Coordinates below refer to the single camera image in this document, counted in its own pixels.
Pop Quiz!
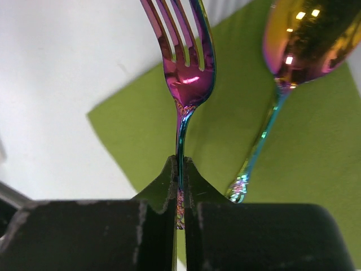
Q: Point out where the iridescent rainbow fork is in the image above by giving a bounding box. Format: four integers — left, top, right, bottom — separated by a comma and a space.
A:
141, 1, 216, 230

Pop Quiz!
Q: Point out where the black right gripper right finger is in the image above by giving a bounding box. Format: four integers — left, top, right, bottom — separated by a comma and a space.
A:
183, 158, 355, 270

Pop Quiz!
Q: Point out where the iridescent rainbow spoon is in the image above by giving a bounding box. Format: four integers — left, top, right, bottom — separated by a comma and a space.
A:
225, 1, 360, 204

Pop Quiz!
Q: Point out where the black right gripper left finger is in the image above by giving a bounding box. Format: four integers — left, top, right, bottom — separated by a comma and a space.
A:
1, 156, 177, 270

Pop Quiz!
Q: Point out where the green paper napkin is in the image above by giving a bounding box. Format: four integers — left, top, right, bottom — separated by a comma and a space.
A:
87, 1, 360, 268

